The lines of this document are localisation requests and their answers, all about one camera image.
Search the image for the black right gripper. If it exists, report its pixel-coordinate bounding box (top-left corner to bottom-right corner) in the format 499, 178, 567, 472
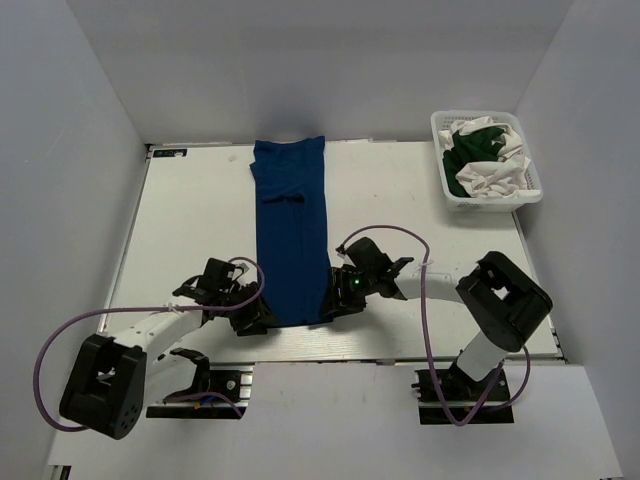
320, 267, 377, 319

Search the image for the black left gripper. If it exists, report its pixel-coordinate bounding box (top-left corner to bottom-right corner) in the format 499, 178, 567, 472
219, 281, 279, 336

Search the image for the blue t shirt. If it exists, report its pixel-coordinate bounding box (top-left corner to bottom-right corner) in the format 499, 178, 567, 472
250, 136, 330, 327

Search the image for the white t shirt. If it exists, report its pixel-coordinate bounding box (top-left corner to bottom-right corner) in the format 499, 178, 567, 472
456, 116, 531, 199

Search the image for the dark green t shirt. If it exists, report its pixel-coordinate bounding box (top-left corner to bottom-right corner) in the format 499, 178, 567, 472
442, 126, 505, 198

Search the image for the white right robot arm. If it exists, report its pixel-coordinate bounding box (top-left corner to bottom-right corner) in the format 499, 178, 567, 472
321, 237, 553, 399

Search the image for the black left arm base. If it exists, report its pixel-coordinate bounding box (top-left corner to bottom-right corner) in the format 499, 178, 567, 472
145, 348, 253, 420

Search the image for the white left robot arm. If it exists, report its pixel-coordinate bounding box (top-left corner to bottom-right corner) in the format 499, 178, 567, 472
59, 257, 269, 440

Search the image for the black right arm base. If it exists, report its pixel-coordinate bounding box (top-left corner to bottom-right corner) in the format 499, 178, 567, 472
411, 368, 515, 426

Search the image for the blue table label sticker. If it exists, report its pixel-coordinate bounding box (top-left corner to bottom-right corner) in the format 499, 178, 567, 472
152, 149, 188, 158

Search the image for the white plastic basket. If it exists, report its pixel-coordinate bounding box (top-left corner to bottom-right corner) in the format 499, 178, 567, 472
431, 110, 543, 213

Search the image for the white cloth in basket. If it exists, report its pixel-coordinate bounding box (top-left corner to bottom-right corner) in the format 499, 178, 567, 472
437, 120, 474, 150

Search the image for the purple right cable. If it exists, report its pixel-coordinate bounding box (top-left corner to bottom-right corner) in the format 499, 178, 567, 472
336, 224, 531, 427

